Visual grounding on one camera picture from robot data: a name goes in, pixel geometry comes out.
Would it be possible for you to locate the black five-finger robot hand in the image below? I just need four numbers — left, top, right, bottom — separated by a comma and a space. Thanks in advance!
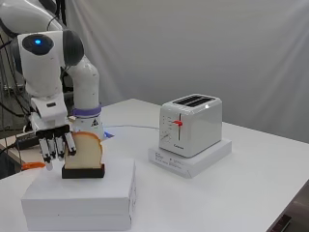
30, 94, 78, 172

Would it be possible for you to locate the bread slice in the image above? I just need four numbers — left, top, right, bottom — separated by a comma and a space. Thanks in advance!
64, 130, 104, 170

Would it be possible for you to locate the black power strip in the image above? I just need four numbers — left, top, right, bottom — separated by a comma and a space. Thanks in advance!
14, 130, 42, 151

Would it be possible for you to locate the orange clamp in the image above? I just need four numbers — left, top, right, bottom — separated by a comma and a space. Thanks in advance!
20, 161, 46, 171

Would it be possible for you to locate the black block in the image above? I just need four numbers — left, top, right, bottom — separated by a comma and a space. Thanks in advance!
61, 163, 106, 180

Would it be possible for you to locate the white flat box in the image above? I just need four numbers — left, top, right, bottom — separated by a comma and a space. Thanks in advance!
20, 157, 138, 217
148, 138, 233, 179
24, 180, 138, 232

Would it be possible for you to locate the steel toaster with red lever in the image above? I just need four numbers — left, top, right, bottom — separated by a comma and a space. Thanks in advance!
158, 93, 223, 159

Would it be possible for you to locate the white sheet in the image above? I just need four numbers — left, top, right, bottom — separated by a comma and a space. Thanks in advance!
62, 0, 309, 144

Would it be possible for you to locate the white toaster cable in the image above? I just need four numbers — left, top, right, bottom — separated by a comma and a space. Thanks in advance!
104, 124, 161, 131

